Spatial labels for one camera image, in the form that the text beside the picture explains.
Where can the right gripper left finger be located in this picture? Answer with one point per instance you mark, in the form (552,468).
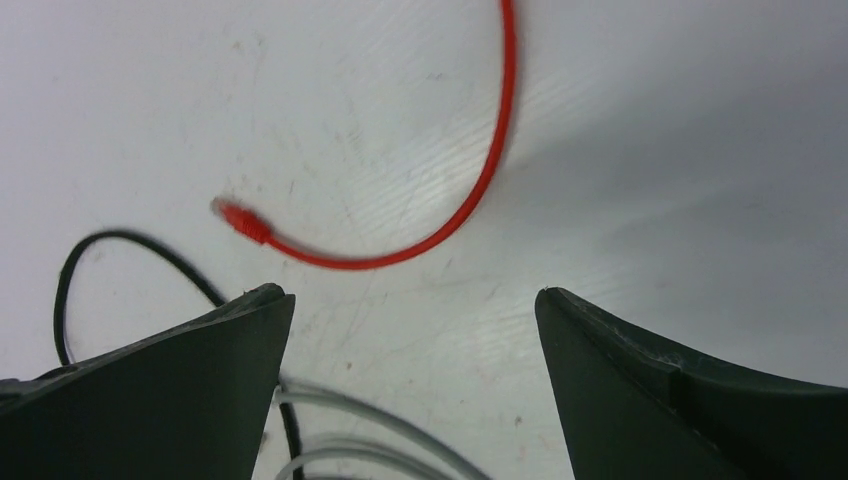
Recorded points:
(190,402)

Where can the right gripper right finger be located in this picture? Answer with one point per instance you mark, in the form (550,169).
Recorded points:
(636,405)

